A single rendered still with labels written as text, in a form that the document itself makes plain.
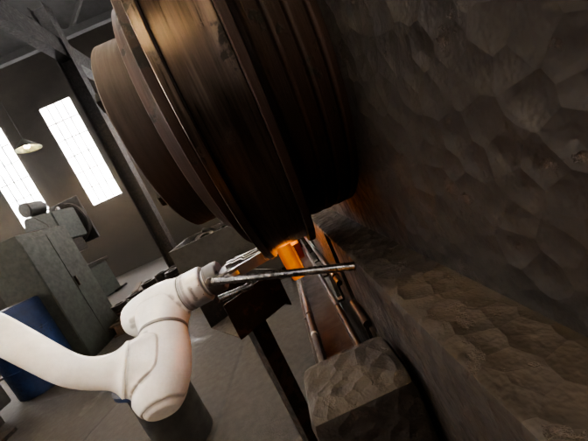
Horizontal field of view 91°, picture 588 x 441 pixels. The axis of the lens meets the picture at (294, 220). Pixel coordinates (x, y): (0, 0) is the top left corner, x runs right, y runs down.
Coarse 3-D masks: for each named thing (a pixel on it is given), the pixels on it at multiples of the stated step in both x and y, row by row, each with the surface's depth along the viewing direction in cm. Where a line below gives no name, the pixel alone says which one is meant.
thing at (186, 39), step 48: (144, 0) 23; (192, 0) 23; (144, 48) 22; (192, 48) 23; (192, 96) 24; (240, 96) 24; (192, 144) 24; (240, 144) 26; (240, 192) 28; (288, 192) 30; (288, 240) 39
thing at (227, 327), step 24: (264, 288) 92; (216, 312) 108; (240, 312) 86; (264, 312) 91; (240, 336) 85; (264, 336) 98; (264, 360) 101; (288, 384) 102; (288, 408) 105; (312, 432) 105
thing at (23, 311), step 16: (16, 304) 276; (32, 304) 286; (32, 320) 282; (48, 320) 295; (48, 336) 289; (0, 368) 271; (16, 368) 271; (16, 384) 273; (32, 384) 275; (48, 384) 280
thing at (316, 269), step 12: (336, 264) 34; (348, 264) 33; (228, 276) 39; (240, 276) 38; (252, 276) 38; (264, 276) 37; (276, 276) 36; (288, 276) 36; (240, 288) 41; (252, 288) 42
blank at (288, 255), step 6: (288, 246) 62; (282, 252) 62; (288, 252) 62; (294, 252) 63; (282, 258) 62; (288, 258) 62; (294, 258) 63; (288, 264) 63; (294, 264) 63; (300, 264) 64; (294, 276) 65; (300, 276) 67
